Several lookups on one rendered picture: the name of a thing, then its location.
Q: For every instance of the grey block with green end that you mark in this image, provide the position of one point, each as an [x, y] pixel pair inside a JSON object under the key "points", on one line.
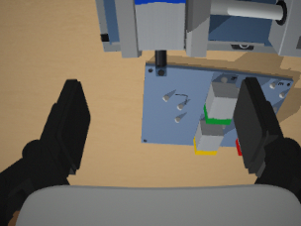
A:
{"points": [[220, 103]]}

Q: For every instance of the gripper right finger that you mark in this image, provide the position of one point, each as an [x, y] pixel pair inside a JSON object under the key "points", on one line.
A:
{"points": [[275, 160]]}

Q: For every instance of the grey block with yellow end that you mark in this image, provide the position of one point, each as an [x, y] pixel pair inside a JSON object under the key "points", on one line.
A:
{"points": [[208, 138]]}

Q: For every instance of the grey block with blue end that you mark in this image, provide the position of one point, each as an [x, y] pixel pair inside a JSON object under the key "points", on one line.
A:
{"points": [[160, 24]]}

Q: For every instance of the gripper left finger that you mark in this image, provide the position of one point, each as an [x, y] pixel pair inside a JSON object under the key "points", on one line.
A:
{"points": [[51, 159]]}

